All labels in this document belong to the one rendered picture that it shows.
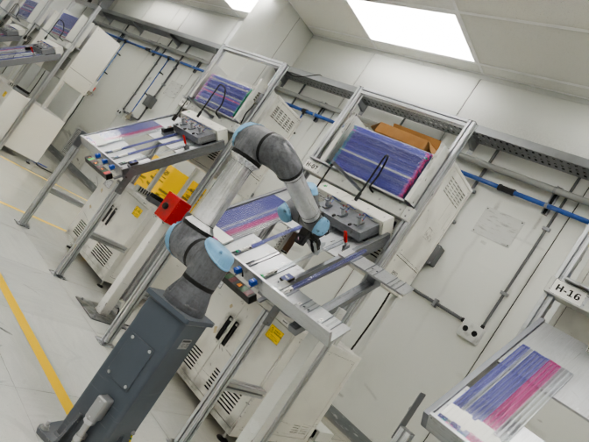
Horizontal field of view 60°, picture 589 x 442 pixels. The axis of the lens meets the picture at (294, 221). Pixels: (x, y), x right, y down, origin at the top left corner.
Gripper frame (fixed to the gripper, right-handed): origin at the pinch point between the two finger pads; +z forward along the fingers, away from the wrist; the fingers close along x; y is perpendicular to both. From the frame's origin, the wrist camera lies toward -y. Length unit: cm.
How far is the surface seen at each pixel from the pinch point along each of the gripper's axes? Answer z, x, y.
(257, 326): 2.8, -12.7, -42.4
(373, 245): 8.0, -10.0, 27.4
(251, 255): -3.8, 16.6, -22.3
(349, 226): 0.1, 1.1, 23.3
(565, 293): 1, -89, 48
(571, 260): -3, -83, 61
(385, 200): 0.0, 2.0, 49.1
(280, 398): 17, -35, -52
